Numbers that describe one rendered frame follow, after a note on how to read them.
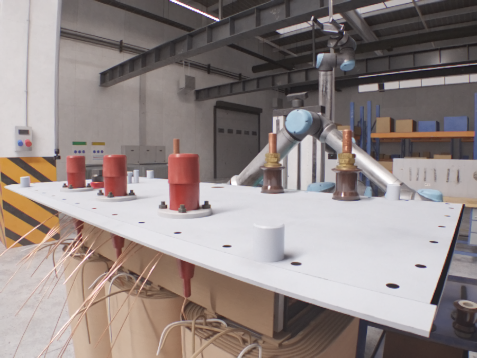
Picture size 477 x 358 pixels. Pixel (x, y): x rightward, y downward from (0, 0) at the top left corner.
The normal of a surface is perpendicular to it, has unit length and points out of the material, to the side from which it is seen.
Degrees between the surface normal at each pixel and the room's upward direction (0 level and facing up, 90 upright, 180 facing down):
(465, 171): 90
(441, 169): 90
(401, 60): 90
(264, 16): 90
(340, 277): 0
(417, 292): 0
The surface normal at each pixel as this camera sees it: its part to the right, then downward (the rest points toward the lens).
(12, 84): 0.76, 0.05
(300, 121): -0.61, -0.02
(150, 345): -0.07, 0.07
